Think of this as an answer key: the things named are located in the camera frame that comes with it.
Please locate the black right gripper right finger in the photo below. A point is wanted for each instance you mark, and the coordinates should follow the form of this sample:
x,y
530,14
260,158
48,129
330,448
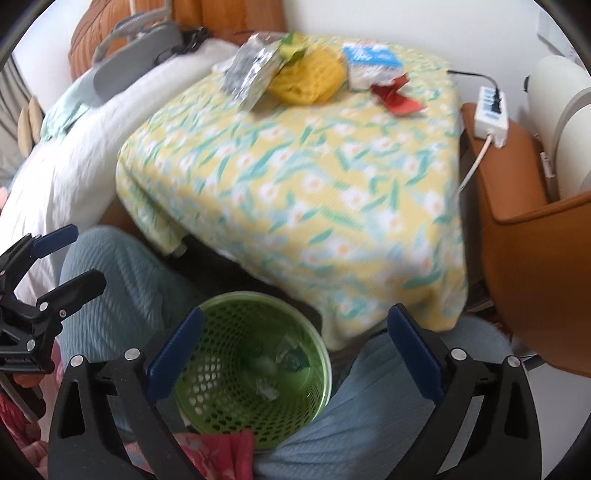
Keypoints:
x,y
505,442

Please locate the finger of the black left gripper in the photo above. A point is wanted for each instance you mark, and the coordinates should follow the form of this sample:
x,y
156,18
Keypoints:
x,y
69,297
19,258

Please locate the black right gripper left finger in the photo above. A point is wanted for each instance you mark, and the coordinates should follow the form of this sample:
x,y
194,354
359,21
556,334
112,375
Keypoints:
x,y
84,440

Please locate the silver foil wrapper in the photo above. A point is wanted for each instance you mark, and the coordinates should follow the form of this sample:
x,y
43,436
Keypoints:
x,y
252,69

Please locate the yellow net bag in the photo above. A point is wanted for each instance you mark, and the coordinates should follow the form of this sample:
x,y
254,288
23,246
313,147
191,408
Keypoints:
x,y
309,73

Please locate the red foil wrapper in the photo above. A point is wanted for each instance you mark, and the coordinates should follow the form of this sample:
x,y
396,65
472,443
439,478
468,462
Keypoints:
x,y
395,102

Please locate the green mesh trash basket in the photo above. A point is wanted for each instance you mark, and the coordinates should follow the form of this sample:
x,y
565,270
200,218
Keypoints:
x,y
259,366

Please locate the person left hand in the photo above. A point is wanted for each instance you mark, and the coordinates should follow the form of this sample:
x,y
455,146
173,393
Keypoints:
x,y
28,380

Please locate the white pillow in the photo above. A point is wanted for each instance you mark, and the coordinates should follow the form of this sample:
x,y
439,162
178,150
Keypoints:
x,y
71,180

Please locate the light blue trousers leg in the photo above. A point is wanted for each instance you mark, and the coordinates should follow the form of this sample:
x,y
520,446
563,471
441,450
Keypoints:
x,y
367,427
142,296

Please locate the pink floral cloth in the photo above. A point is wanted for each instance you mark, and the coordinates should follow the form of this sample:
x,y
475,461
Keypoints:
x,y
218,456

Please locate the light green blanket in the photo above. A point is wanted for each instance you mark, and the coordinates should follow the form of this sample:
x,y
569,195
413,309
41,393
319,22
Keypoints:
x,y
63,115

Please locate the brown leather chair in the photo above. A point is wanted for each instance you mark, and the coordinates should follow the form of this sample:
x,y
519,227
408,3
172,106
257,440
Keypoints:
x,y
534,253

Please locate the grey plastic device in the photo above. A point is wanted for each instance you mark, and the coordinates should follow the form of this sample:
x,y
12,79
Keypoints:
x,y
127,53

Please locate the black buckle clip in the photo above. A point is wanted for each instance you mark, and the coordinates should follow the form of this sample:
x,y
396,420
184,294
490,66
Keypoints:
x,y
190,43

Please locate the yellow floral tablecloth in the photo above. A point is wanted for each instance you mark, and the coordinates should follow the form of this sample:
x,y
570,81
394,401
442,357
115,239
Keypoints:
x,y
343,206

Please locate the white power strip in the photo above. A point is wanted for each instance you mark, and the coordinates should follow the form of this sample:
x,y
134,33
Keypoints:
x,y
490,118

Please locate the blue white milk carton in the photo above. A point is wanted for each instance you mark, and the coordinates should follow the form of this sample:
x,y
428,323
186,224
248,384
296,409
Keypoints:
x,y
371,64

